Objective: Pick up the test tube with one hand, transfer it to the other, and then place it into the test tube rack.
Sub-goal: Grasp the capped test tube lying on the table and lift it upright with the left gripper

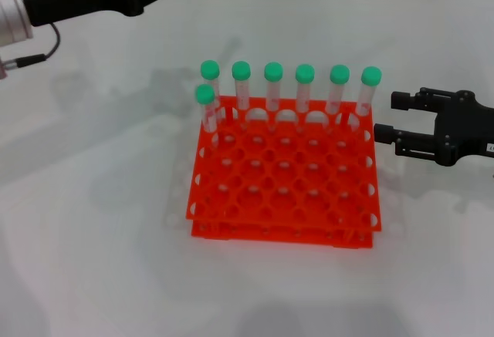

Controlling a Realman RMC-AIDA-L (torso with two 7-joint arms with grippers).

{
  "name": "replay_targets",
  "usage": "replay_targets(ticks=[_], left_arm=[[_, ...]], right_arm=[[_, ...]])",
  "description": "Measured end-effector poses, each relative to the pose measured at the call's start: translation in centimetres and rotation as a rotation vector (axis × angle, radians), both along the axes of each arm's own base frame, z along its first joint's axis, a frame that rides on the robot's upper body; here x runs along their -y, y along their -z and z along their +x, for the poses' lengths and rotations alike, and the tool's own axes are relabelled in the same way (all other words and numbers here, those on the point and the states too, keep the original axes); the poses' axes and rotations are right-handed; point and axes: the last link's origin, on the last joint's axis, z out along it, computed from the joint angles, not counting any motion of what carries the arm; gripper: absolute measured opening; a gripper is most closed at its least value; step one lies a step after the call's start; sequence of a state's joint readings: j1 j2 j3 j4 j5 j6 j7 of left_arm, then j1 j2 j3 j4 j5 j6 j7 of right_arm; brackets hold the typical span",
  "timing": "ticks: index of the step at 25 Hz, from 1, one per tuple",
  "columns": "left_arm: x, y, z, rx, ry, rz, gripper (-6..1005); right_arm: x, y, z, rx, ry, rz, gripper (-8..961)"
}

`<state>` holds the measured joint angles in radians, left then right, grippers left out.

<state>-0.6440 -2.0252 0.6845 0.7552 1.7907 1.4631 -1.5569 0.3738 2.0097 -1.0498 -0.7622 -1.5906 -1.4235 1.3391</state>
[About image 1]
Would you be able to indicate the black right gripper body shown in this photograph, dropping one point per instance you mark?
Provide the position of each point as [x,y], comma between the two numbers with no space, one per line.
[467,132]

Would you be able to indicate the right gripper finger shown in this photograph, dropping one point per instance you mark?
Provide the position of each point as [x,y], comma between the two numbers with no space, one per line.
[383,133]
[399,100]

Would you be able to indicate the clear test tube green cap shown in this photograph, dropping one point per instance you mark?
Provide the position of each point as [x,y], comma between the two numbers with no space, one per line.
[339,75]
[241,71]
[305,73]
[371,76]
[204,94]
[210,69]
[273,71]

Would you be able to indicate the orange test tube rack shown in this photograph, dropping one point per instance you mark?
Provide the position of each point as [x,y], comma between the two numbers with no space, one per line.
[247,238]

